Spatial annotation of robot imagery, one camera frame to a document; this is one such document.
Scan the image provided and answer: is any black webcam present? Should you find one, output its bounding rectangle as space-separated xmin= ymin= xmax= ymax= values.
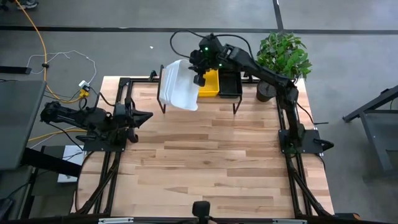
xmin=192 ymin=200 xmax=211 ymax=224

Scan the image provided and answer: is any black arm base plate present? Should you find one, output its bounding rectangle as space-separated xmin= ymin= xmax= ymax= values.
xmin=279 ymin=129 xmax=324 ymax=154
xmin=83 ymin=129 xmax=128 ymax=152

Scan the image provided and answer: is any black power strip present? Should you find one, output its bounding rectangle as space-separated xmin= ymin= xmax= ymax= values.
xmin=0 ymin=65 xmax=32 ymax=75

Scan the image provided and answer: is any white box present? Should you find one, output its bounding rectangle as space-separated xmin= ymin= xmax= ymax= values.
xmin=57 ymin=145 xmax=85 ymax=184

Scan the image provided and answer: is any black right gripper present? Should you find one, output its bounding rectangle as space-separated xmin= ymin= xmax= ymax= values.
xmin=188 ymin=33 xmax=226 ymax=88

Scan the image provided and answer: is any white plastic basket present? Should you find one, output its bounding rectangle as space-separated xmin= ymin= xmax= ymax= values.
xmin=161 ymin=58 xmax=200 ymax=111
xmin=165 ymin=58 xmax=200 ymax=111
xmin=158 ymin=58 xmax=200 ymax=112

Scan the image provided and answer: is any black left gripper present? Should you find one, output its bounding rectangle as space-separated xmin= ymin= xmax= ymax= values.
xmin=112 ymin=102 xmax=154 ymax=130

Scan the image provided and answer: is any black aluminium table frame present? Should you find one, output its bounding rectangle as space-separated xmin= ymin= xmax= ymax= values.
xmin=73 ymin=76 xmax=336 ymax=224

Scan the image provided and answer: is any yellow plastic basket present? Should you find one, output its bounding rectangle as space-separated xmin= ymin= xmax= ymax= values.
xmin=198 ymin=68 xmax=220 ymax=98

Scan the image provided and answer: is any thin white cable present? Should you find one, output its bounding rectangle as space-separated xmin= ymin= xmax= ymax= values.
xmin=26 ymin=50 xmax=98 ymax=85

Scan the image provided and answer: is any black perforated plastic basket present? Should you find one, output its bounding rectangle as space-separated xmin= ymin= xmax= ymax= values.
xmin=218 ymin=68 xmax=243 ymax=99

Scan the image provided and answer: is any person's shoe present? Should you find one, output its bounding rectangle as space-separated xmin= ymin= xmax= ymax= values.
xmin=17 ymin=0 xmax=40 ymax=9

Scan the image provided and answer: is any yellow power cable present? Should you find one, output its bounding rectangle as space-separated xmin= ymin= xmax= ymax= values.
xmin=14 ymin=0 xmax=91 ymax=142

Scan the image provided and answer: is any grey metal stand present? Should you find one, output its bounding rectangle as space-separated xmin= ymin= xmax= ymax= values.
xmin=341 ymin=84 xmax=398 ymax=177

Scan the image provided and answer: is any black metal frame wooden shelf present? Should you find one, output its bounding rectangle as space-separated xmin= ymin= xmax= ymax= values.
xmin=156 ymin=64 xmax=244 ymax=115

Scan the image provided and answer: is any green potted plant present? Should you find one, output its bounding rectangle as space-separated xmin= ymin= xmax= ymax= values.
xmin=255 ymin=30 xmax=313 ymax=103

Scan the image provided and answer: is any black desk leg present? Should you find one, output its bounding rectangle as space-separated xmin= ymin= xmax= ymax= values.
xmin=21 ymin=147 xmax=82 ymax=178

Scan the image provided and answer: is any silver metal bracket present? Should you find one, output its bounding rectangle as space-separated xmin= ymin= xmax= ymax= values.
xmin=98 ymin=217 xmax=134 ymax=224
xmin=272 ymin=218 xmax=308 ymax=224

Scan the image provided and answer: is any grey desk top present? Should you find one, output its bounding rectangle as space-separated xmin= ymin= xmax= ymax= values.
xmin=0 ymin=80 xmax=47 ymax=171

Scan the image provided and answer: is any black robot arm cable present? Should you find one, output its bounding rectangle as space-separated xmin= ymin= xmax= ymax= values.
xmin=169 ymin=29 xmax=254 ymax=60

